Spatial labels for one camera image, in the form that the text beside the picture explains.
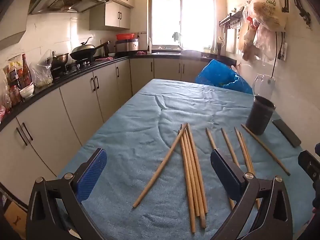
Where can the group of condiment bottles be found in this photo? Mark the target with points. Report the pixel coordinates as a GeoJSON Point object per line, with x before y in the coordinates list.
{"type": "Point", "coordinates": [17, 77]}

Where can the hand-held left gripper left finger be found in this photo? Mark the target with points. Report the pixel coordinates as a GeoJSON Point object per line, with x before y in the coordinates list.
{"type": "Point", "coordinates": [92, 172]}

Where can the black flat case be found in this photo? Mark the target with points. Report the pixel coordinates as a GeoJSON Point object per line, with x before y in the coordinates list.
{"type": "Point", "coordinates": [287, 132]}

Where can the kitchen window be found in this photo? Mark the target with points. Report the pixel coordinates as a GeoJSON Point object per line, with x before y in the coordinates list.
{"type": "Point", "coordinates": [182, 17]}

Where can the black kitchen countertop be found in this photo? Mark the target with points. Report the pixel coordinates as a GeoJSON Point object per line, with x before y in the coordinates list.
{"type": "Point", "coordinates": [100, 63]}

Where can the white base cabinets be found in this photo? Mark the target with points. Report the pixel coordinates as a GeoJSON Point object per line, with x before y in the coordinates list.
{"type": "Point", "coordinates": [82, 97]}

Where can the green hanging glove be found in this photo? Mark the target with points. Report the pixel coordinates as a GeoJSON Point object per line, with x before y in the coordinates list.
{"type": "Point", "coordinates": [177, 37]}

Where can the black wok with lid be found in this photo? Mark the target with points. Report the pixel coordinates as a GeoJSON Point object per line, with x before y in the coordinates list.
{"type": "Point", "coordinates": [83, 50]}

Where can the steel rice cooker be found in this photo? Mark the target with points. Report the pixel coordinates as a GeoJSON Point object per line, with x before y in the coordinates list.
{"type": "Point", "coordinates": [127, 45]}

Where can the small steel pot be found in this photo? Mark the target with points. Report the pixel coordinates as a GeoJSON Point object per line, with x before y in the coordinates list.
{"type": "Point", "coordinates": [60, 58]}

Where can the kitchen sink with faucet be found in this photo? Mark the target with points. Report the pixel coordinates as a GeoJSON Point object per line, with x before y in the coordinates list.
{"type": "Point", "coordinates": [166, 52]}

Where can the bunch of wooden chopsticks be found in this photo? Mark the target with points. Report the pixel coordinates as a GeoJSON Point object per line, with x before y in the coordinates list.
{"type": "Point", "coordinates": [191, 170]}

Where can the white wall cabinet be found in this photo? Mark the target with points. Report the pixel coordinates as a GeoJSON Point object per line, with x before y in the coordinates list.
{"type": "Point", "coordinates": [112, 16]}

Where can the white wall socket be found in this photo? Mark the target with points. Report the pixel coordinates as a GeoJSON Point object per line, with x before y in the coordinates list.
{"type": "Point", "coordinates": [284, 51]}

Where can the gas stove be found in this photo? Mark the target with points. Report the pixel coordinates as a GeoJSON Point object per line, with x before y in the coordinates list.
{"type": "Point", "coordinates": [75, 66]}

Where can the hanging cutting board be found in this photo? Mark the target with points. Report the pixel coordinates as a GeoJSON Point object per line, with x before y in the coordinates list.
{"type": "Point", "coordinates": [230, 41]}

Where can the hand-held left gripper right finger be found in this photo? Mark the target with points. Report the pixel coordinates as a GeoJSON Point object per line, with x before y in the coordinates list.
{"type": "Point", "coordinates": [225, 172]}

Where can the wooden chopstick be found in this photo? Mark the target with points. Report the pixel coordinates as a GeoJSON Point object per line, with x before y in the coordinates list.
{"type": "Point", "coordinates": [229, 145]}
{"type": "Point", "coordinates": [265, 148]}
{"type": "Point", "coordinates": [210, 138]}
{"type": "Point", "coordinates": [247, 155]}
{"type": "Point", "coordinates": [241, 146]}

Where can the red plastic basin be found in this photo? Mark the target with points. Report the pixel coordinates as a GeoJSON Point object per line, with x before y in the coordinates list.
{"type": "Point", "coordinates": [125, 36]}

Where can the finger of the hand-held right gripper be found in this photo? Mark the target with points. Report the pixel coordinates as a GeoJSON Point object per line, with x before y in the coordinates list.
{"type": "Point", "coordinates": [310, 163]}

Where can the clear plastic bag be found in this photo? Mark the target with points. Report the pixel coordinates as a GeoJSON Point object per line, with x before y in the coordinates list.
{"type": "Point", "coordinates": [42, 72]}

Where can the black hanging tools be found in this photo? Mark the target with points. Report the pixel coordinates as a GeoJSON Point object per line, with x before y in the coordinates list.
{"type": "Point", "coordinates": [298, 2]}

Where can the white bowl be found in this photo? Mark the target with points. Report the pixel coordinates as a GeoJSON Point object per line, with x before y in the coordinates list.
{"type": "Point", "coordinates": [26, 92]}

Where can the blue plastic bag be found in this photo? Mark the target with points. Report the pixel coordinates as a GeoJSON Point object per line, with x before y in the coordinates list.
{"type": "Point", "coordinates": [222, 76]}

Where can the cardboard box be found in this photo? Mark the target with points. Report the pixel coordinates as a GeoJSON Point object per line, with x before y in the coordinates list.
{"type": "Point", "coordinates": [15, 218]}

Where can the white bottle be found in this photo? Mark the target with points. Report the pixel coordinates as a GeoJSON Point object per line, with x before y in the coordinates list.
{"type": "Point", "coordinates": [149, 46]}

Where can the hanging plastic bags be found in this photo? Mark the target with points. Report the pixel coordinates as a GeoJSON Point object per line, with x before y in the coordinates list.
{"type": "Point", "coordinates": [262, 25]}

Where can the blue towel tablecloth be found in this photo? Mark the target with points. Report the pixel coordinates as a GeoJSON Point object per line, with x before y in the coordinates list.
{"type": "Point", "coordinates": [140, 130]}

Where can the dark chopstick holder cup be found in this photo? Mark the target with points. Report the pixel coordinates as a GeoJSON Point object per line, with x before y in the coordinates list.
{"type": "Point", "coordinates": [260, 116]}

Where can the clear glass pitcher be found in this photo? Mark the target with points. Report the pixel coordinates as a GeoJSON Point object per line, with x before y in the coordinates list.
{"type": "Point", "coordinates": [263, 86]}

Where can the black wall rack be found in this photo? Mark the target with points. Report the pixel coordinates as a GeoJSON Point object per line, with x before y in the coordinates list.
{"type": "Point", "coordinates": [230, 20]}

